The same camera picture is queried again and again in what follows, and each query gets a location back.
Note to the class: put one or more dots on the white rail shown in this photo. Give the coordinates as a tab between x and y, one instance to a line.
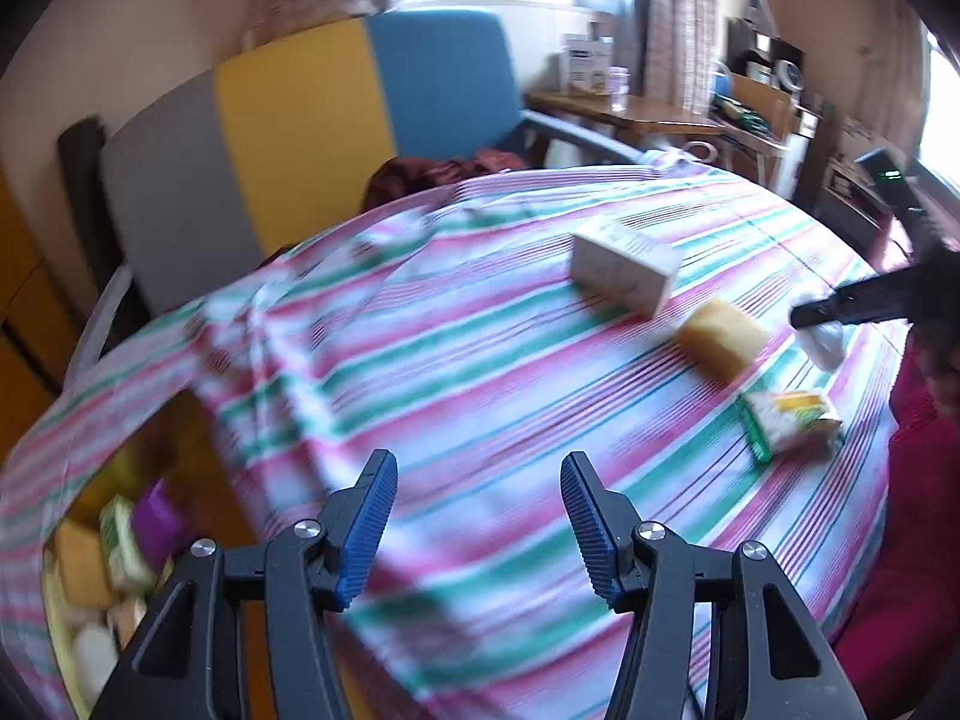
97	315

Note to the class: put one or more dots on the grey yellow blue sofa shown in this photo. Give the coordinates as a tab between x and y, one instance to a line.
300	112

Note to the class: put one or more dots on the small bottle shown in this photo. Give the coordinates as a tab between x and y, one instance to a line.
619	82

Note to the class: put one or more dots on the maroon cloth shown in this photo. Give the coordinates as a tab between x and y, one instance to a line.
420	176

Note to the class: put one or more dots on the green and white snack packet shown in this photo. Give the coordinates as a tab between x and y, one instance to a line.
791	420

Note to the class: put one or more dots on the purple packet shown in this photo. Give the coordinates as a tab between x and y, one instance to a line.
161	521

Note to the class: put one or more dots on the white tissue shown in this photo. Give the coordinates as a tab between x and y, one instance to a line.
821	341

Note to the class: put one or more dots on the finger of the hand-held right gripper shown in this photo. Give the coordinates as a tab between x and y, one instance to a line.
847	307

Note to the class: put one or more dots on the white round item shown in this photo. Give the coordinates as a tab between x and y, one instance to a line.
94	656

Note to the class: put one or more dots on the white carton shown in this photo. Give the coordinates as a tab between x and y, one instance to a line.
589	67

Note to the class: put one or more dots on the white side table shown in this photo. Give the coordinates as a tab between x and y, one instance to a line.
750	139

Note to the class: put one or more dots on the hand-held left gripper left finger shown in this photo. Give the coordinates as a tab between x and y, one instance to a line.
367	532

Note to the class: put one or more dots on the brown cardboard box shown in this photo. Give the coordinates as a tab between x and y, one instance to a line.
757	101

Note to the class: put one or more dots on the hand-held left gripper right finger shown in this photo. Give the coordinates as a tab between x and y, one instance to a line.
592	532

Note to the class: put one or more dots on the beige cardboard box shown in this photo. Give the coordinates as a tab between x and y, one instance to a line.
622	270

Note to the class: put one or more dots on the wooden table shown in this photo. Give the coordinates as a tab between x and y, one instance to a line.
630	109

